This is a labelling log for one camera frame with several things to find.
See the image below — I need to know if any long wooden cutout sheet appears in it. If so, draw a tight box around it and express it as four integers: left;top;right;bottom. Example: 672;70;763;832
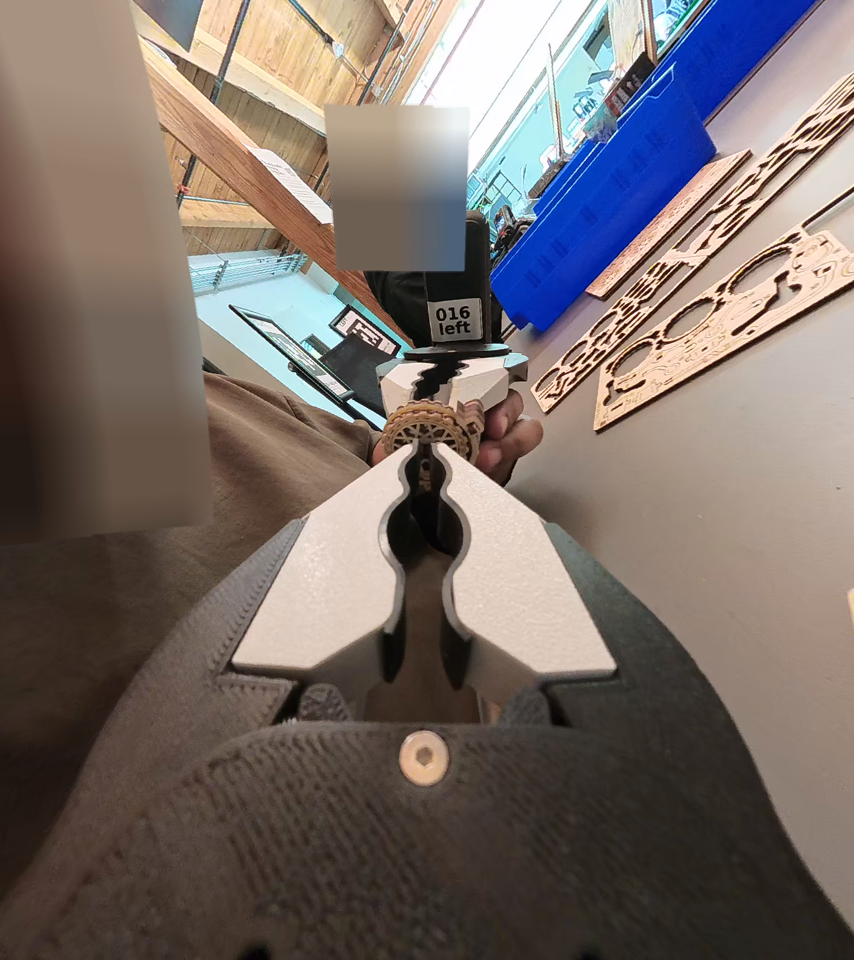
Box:
530;46;854;415

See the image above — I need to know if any blue plastic bin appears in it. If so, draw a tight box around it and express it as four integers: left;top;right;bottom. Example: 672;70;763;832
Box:
489;63;718;333
655;0;827;125

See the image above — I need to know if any black office chair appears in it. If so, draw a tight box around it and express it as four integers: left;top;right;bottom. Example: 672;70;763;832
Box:
319;333;388;430

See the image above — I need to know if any wooden sheet with round holes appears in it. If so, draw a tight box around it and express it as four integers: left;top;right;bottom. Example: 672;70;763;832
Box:
593;172;854;434

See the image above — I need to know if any wooden ceiling beam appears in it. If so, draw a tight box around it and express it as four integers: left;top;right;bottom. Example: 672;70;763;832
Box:
134;33;407;342

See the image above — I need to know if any person's left hand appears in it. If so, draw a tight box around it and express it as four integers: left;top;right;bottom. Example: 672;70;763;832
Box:
478;391;546;487

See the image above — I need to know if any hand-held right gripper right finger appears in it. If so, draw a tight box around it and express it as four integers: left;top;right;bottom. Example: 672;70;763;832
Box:
434;446;619;712

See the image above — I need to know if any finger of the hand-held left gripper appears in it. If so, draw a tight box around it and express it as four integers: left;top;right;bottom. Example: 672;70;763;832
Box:
374;358;437;432
448;357;531;412

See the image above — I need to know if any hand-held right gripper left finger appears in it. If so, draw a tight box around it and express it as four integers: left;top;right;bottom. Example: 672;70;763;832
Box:
230;446;413;710

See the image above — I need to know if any wooden gear wheel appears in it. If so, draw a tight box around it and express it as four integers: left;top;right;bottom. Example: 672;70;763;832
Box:
380;399;487;468

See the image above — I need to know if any brown engraved wooden board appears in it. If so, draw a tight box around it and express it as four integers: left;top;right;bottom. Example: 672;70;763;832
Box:
586;148;754;301

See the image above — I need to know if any framed wall picture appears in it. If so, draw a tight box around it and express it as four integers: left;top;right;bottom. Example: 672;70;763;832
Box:
328;305;403;357

